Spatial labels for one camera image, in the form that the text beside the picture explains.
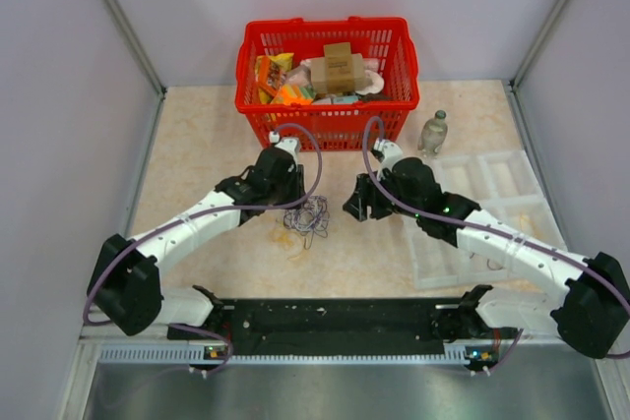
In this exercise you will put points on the red plastic shopping basket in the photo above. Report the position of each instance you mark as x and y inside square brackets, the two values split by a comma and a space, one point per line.
[336, 120]

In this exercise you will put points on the brown cardboard box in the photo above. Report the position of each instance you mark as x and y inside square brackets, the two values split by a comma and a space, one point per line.
[339, 70]

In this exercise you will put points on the orange sponge pack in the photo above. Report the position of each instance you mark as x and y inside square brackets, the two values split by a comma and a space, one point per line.
[294, 95]

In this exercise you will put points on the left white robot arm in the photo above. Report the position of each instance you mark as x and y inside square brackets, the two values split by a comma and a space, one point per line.
[126, 284]

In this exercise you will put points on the clear plastic bottle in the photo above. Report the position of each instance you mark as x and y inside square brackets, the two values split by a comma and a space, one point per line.
[433, 134]

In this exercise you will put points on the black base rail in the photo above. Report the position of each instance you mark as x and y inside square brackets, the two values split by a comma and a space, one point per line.
[343, 326]

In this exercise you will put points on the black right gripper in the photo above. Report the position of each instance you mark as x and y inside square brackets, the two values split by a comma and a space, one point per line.
[364, 196]

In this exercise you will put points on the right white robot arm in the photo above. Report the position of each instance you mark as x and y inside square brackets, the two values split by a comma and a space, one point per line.
[582, 300]

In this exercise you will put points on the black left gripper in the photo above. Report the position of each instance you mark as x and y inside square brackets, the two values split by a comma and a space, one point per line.
[296, 176]

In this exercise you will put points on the orange snack packet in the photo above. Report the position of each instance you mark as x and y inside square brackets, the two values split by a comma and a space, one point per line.
[270, 72]

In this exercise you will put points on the pink white plush item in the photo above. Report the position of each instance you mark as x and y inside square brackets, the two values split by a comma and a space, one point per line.
[374, 82]

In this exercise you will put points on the white slotted cable duct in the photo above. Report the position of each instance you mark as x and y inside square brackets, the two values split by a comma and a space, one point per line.
[200, 355]

